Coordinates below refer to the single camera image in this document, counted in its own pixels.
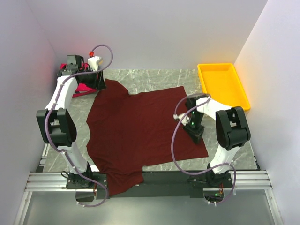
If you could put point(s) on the aluminium rail frame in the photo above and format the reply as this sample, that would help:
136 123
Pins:
48 201

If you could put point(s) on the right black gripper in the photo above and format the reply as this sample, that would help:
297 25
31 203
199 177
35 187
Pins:
195 135

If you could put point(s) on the black base beam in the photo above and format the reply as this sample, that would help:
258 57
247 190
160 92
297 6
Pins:
174 183

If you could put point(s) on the folded pink t-shirt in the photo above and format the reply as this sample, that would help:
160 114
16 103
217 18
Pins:
81 87

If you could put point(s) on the yellow plastic tray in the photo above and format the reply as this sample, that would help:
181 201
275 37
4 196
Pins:
222 82

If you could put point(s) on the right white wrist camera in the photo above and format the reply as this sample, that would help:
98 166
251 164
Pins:
184 119

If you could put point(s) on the dark red t-shirt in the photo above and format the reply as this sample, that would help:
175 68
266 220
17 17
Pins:
130 131

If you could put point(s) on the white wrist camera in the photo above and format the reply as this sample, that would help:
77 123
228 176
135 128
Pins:
184 119
94 62

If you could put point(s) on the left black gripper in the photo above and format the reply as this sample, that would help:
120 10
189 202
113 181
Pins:
99 83

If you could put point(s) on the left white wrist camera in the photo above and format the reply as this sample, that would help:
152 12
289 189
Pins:
94 62

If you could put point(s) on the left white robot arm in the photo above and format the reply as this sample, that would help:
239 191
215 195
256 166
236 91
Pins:
55 123

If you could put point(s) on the folded red striped t-shirt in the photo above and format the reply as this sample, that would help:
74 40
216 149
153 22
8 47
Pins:
82 93

